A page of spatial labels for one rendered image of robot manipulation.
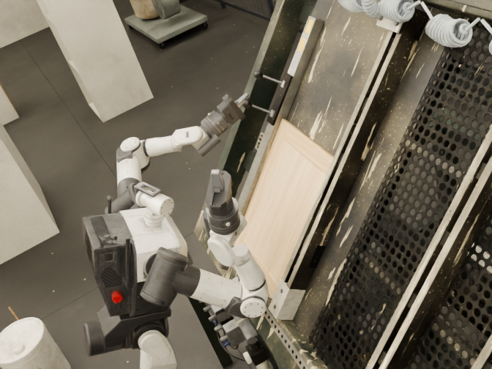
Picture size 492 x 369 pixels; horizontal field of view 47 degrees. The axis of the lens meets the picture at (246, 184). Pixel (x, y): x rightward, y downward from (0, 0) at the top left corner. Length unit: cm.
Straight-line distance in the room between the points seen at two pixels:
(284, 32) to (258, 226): 78
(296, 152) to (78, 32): 393
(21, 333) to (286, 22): 216
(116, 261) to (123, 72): 426
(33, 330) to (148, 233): 166
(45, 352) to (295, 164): 186
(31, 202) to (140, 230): 272
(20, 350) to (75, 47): 327
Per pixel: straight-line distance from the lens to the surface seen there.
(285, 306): 197
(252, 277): 171
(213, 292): 173
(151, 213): 184
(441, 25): 144
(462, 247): 149
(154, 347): 209
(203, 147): 219
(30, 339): 335
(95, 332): 205
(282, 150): 216
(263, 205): 222
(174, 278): 169
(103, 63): 586
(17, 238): 465
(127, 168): 218
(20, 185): 445
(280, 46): 238
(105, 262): 180
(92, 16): 575
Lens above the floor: 241
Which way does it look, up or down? 34 degrees down
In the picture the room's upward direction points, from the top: 19 degrees counter-clockwise
